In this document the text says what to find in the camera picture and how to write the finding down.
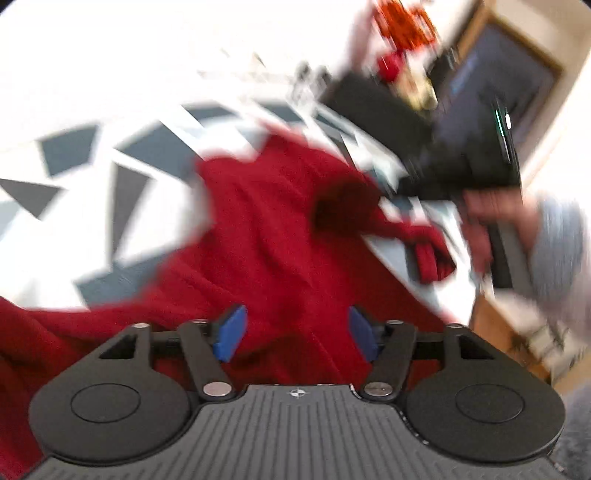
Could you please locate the black box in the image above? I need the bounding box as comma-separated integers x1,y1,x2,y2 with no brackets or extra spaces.
320,73,435,163

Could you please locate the red garment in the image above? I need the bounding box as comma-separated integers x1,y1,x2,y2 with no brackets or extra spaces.
0,134,459,480

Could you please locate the orange red decoration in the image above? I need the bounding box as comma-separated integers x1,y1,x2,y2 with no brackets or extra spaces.
372,0,441,51

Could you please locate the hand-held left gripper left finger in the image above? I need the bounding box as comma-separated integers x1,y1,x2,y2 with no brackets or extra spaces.
95,304,249,401

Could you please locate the wooden framed dark screen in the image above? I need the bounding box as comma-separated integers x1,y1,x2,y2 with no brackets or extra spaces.
438,11,566,153

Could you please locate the grey fluffy rug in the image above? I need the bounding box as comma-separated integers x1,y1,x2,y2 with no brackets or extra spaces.
551,381,591,480

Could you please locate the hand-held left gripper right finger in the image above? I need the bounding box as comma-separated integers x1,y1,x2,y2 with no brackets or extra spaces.
347,305,498,402

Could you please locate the red round ornament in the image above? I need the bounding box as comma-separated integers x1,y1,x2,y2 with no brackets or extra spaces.
376,53,407,83

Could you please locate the wooden cabinet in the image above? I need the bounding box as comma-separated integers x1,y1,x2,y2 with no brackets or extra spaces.
468,293,591,395

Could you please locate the person's right forearm grey sleeve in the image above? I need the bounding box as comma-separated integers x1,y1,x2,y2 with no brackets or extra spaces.
525,196,591,319

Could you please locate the person's right hand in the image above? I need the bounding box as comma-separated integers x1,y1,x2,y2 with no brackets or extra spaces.
459,188,542,280

